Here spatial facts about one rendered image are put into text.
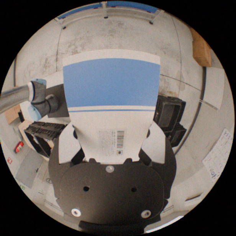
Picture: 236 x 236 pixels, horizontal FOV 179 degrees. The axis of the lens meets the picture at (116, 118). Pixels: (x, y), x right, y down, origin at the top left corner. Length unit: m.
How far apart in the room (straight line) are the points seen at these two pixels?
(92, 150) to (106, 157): 0.03
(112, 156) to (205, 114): 2.63
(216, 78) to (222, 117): 0.93
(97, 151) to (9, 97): 0.42
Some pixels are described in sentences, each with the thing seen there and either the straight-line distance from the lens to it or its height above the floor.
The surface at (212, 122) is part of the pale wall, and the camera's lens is 2.59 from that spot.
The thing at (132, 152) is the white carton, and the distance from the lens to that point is 0.15.
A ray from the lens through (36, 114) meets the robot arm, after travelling 0.52.
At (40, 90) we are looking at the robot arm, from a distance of 0.50.
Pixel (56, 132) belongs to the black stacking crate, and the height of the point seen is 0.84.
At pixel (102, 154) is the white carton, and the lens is 0.15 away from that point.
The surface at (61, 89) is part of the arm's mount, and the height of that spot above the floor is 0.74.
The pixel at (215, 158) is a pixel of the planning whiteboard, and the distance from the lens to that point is 2.71.
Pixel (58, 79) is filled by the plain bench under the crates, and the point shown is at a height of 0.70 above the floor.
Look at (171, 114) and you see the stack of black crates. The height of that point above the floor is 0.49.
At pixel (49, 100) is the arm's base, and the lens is 0.61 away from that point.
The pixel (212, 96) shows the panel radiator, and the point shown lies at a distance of 2.50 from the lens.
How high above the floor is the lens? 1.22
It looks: 61 degrees down
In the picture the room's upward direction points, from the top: 176 degrees clockwise
